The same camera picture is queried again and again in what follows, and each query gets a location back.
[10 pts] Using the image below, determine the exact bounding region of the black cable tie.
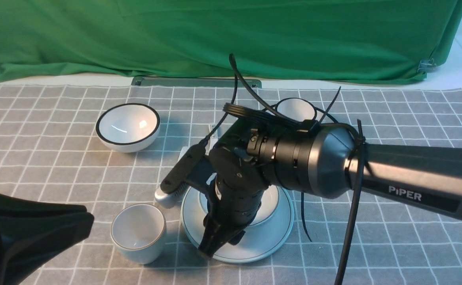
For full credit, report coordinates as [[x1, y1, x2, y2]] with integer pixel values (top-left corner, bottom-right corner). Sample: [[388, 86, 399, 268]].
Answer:
[[334, 119, 365, 285]]

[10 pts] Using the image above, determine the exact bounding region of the plain white shallow bowl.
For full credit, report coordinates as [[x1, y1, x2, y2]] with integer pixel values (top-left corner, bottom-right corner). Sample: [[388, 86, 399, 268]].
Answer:
[[193, 186, 280, 228]]

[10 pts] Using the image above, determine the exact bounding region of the long white ceramic spoon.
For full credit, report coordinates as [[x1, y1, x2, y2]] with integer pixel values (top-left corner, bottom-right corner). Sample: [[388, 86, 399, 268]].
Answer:
[[154, 146, 191, 209]]

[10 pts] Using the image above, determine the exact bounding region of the white cup on plate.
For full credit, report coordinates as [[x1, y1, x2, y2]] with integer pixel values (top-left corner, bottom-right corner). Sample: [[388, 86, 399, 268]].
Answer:
[[274, 97, 317, 122]]

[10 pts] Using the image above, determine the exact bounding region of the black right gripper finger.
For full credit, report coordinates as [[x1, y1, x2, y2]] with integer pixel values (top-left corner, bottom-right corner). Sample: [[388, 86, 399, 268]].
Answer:
[[219, 226, 245, 248], [198, 215, 224, 260]]

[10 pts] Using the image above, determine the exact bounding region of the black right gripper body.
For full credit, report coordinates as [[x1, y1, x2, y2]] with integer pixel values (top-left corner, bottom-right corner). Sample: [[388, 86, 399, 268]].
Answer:
[[207, 119, 271, 227]]

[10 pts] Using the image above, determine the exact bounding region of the black-rimmed white bowl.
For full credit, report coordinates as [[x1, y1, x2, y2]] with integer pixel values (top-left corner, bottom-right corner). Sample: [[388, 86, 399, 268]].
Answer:
[[95, 103, 161, 153]]

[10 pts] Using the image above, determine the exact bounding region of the white cup near front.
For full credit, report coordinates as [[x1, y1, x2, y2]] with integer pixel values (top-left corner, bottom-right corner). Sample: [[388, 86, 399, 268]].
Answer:
[[110, 203, 167, 265]]

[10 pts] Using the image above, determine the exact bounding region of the green backdrop cloth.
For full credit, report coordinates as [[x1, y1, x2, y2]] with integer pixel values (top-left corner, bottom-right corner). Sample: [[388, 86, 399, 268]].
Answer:
[[0, 0, 462, 85]]

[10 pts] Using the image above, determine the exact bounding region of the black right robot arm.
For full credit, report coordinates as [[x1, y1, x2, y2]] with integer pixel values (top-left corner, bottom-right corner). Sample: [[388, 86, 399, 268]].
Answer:
[[198, 118, 462, 258]]

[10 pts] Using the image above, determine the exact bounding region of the metal binder clip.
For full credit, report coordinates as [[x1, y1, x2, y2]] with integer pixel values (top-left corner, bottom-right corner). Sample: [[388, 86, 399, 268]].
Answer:
[[417, 58, 437, 73]]

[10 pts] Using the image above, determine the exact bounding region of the large plain white plate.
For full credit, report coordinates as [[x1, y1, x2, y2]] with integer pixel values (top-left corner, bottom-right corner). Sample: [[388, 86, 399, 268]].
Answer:
[[181, 186, 295, 264]]

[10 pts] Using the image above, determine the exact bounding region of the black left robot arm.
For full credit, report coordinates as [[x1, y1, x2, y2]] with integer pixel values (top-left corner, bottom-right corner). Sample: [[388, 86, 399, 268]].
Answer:
[[0, 194, 94, 285]]

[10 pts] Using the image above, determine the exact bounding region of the short white ceramic spoon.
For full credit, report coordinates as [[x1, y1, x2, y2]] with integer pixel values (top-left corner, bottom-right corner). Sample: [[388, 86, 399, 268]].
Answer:
[[208, 124, 219, 150]]

